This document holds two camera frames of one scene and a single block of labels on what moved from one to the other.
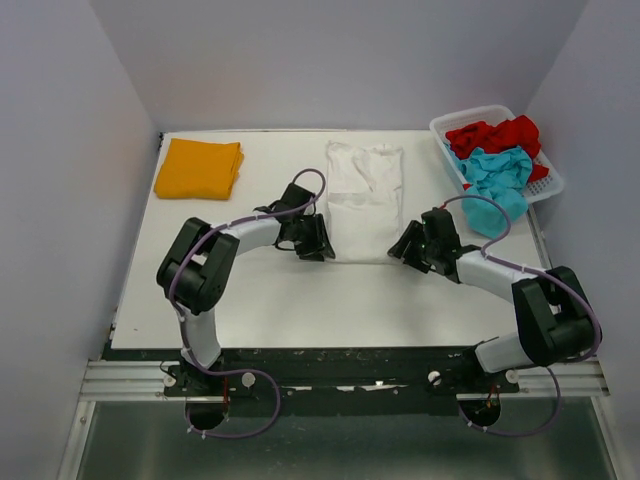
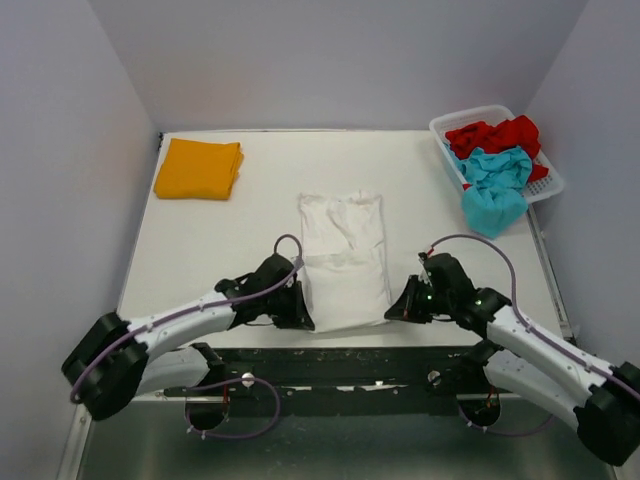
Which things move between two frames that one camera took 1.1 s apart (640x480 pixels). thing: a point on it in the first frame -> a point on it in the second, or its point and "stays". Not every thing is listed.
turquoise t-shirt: [502, 174] stays
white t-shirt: [364, 201] -> [344, 263]
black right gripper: [401, 246] -> [406, 308]
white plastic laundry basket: [443, 122] stays
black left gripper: [319, 245] -> [299, 316]
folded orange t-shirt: [199, 169] stays
